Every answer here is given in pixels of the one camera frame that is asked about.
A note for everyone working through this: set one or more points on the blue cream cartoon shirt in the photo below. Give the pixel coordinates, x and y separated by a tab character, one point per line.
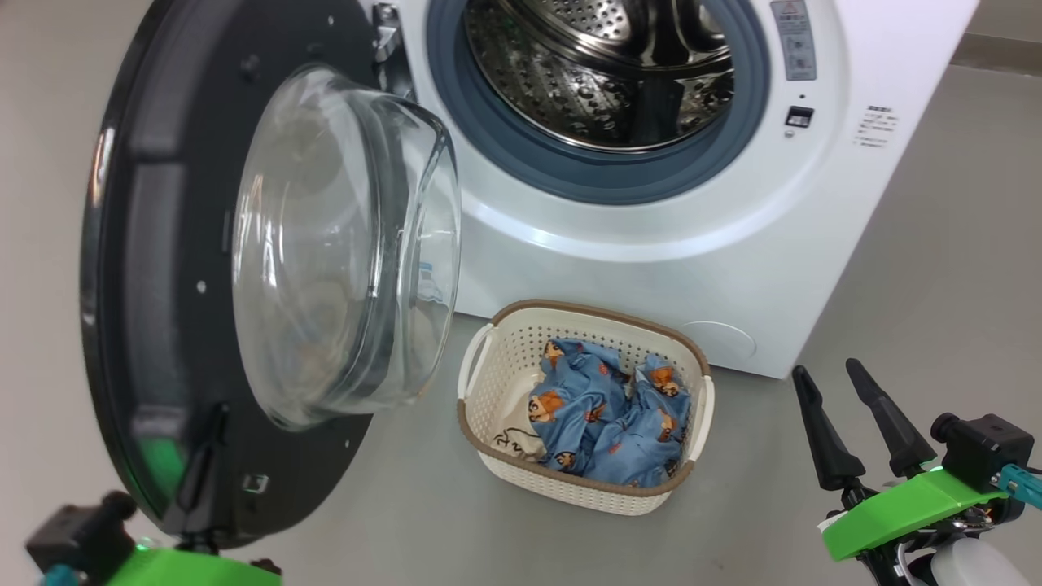
570	399

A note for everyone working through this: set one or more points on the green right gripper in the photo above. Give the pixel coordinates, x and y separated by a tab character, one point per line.
895	509

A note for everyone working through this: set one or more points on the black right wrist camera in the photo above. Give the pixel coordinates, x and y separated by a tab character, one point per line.
985	448

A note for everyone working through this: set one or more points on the black door lock slot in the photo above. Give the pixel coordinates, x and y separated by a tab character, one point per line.
799	116

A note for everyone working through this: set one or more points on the perforated steel washer drum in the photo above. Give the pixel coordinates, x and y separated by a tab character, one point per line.
553	89

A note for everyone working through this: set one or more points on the white front-load washing machine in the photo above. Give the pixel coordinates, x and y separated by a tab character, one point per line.
651	244

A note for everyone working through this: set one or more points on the black round glass washer door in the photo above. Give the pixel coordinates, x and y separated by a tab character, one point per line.
163	285

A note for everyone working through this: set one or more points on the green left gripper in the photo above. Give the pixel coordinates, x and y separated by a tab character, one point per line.
187	570

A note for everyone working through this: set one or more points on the cream perforated laundry basket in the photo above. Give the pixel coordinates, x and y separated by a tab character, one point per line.
505	366

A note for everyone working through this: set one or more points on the metal door hinge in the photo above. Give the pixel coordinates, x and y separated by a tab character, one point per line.
387	37

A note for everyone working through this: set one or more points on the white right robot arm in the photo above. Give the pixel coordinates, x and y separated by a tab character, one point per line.
977	566

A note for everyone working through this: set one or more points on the grey warning sticker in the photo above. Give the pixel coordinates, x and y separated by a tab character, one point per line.
794	41

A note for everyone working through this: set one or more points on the blue cartoon print garment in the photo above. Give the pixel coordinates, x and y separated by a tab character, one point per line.
659	423

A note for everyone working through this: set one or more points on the round white filter cover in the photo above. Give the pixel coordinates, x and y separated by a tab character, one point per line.
724	340

